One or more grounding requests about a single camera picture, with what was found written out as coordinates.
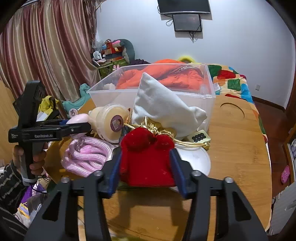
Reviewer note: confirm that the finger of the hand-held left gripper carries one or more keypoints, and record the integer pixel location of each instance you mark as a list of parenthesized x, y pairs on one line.
[(63, 122), (76, 128)]

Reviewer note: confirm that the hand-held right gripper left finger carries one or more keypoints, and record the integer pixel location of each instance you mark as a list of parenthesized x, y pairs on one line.
[(114, 172)]

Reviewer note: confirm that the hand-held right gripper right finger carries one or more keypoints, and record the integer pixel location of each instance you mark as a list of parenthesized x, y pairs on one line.
[(179, 177)]

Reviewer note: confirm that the cream round jar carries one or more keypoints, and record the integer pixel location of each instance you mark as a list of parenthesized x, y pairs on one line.
[(108, 122)]

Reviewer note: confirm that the clear plastic storage box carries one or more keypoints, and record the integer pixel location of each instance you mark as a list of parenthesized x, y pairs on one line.
[(108, 99)]

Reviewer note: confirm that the white cloth pouch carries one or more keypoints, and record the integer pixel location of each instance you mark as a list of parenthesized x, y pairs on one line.
[(157, 102)]

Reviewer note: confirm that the person's left forearm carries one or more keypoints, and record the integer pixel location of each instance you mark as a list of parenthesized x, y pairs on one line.
[(11, 185)]

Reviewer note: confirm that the wooden desktop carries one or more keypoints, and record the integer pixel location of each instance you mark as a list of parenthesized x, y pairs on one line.
[(231, 150)]

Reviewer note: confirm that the person's left hand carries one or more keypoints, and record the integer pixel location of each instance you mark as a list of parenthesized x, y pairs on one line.
[(39, 160)]

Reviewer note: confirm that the yellow cloth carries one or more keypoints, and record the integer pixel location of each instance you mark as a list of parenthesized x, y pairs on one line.
[(46, 104)]

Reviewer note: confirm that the teal dinosaur toy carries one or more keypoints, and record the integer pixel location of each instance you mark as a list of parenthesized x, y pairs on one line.
[(81, 102)]

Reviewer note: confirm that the pale tile with black dots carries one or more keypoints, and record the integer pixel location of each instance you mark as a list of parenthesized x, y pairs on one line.
[(198, 136)]

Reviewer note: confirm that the green cardboard box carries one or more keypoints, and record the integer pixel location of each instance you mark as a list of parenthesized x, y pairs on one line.
[(111, 67)]

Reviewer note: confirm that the red toy box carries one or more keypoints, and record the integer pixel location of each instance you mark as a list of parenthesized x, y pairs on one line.
[(113, 47)]

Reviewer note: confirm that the dark purple cloth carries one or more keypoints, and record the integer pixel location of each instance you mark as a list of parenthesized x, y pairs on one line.
[(138, 62)]

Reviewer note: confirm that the pile of plastic bags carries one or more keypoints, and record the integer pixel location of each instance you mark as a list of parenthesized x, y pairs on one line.
[(27, 208)]

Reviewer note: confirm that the grey curved cushion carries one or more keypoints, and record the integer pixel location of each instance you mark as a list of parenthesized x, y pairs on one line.
[(129, 48)]

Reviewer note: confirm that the pink slipper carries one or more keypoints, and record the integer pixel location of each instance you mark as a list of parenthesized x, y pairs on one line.
[(285, 173)]

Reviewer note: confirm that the white ribbed suitcase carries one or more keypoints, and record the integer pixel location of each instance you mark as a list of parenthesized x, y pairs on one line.
[(284, 208)]

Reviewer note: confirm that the colourful patchwork blanket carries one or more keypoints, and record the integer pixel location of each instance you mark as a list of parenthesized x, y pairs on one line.
[(233, 81)]

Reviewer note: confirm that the orange puffer jacket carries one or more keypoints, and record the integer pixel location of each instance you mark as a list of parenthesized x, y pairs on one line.
[(168, 62)]

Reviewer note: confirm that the small black monitor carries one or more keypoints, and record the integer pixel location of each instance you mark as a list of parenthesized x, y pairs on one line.
[(187, 22)]

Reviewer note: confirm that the white wall socket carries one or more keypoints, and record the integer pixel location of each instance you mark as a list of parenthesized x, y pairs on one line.
[(257, 87)]

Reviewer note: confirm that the black wall television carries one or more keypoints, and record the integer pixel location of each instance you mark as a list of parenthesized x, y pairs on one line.
[(185, 5)]

